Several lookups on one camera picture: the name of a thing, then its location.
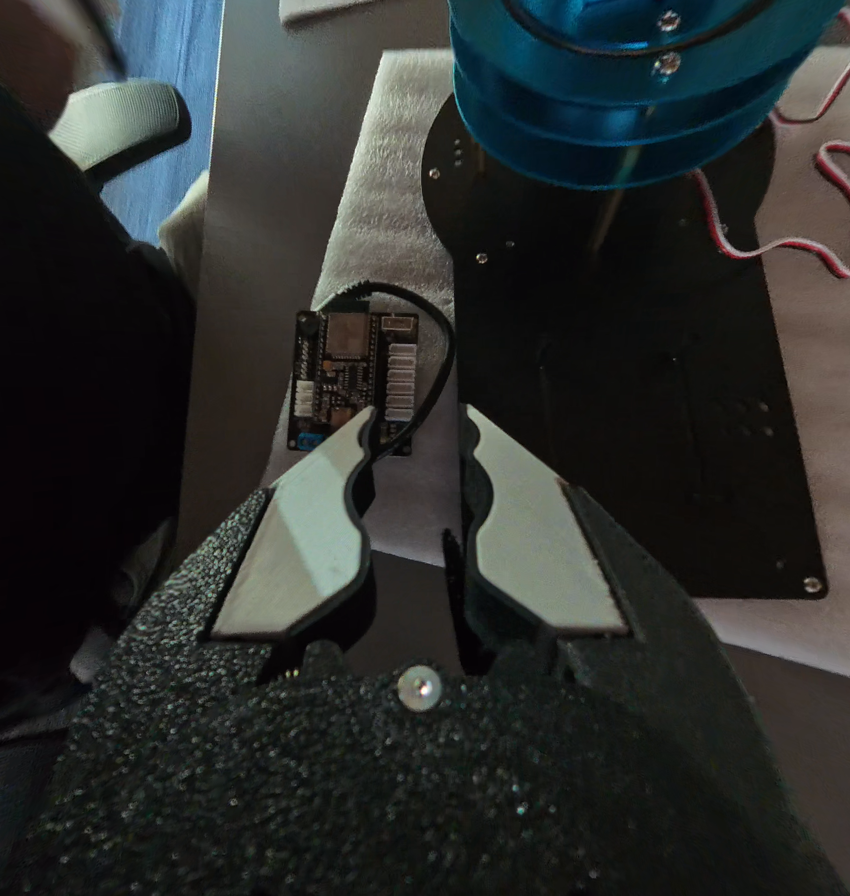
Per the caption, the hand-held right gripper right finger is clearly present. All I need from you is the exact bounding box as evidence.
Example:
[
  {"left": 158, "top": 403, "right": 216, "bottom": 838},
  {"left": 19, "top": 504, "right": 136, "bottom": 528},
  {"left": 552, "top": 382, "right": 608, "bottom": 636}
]
[{"left": 458, "top": 406, "right": 632, "bottom": 639}]

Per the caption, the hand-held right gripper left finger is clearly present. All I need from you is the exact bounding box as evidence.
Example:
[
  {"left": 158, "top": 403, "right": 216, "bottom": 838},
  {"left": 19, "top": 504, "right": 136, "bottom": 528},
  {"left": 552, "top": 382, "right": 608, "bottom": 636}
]
[{"left": 209, "top": 408, "right": 378, "bottom": 639}]

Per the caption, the black power cable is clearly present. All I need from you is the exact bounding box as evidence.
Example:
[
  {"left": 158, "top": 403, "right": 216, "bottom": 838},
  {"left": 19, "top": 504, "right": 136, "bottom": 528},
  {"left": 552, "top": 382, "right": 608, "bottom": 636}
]
[{"left": 336, "top": 281, "right": 458, "bottom": 451}]

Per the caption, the person's left forearm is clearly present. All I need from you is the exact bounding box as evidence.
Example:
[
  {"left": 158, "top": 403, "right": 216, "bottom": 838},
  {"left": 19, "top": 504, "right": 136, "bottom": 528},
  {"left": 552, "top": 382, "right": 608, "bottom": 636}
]
[{"left": 0, "top": 0, "right": 127, "bottom": 128}]

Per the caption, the person's black clothing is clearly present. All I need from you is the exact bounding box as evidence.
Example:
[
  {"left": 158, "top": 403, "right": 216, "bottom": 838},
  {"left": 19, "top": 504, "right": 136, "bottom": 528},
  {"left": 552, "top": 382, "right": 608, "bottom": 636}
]
[{"left": 0, "top": 67, "right": 198, "bottom": 737}]

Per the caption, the white foam sheet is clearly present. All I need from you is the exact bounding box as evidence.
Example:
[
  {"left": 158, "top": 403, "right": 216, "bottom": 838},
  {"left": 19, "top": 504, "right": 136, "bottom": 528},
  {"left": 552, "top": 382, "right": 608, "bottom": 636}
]
[{"left": 259, "top": 49, "right": 850, "bottom": 685}]

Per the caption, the grey mesh chair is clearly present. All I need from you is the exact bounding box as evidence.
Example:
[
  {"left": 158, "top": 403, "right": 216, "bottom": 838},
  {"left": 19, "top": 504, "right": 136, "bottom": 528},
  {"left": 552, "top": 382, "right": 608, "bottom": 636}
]
[{"left": 50, "top": 81, "right": 191, "bottom": 194}]

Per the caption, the printed instruction manual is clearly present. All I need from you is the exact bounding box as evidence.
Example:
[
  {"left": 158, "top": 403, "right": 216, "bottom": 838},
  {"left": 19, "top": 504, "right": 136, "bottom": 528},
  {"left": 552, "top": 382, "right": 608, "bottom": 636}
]
[{"left": 278, "top": 0, "right": 453, "bottom": 29}]

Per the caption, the servo cable bundle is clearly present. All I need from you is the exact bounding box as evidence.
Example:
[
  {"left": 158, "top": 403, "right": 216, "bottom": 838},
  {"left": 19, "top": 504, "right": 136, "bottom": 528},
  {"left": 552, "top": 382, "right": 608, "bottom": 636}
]
[{"left": 691, "top": 8, "right": 850, "bottom": 281}]

